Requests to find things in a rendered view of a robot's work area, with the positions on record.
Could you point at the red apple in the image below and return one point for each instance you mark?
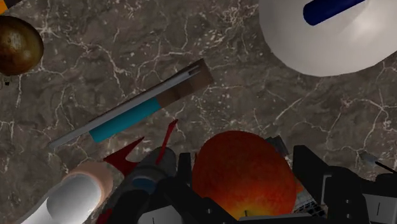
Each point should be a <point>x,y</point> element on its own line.
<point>245,176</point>

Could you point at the white cup with pink rim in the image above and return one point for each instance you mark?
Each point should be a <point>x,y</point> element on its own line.
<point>71,198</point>

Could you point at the orange and black object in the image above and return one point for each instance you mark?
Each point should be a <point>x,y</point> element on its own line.
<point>6,3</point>

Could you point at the white bowl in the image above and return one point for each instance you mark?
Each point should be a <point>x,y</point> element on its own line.
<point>313,46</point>

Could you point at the small grey blue object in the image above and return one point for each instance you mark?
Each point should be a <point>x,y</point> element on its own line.
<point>368,158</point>

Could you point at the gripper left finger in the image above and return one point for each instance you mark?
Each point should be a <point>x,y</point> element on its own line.
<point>186,201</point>

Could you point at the dark blue cylinder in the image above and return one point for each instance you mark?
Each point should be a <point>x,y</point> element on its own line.
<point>325,11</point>

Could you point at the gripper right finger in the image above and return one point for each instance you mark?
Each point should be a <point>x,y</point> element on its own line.
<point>341,192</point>

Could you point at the grey and red toy figure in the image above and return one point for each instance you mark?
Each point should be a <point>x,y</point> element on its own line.
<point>149,173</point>

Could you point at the brown round ball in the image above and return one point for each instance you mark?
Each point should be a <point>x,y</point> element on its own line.
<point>17,45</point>

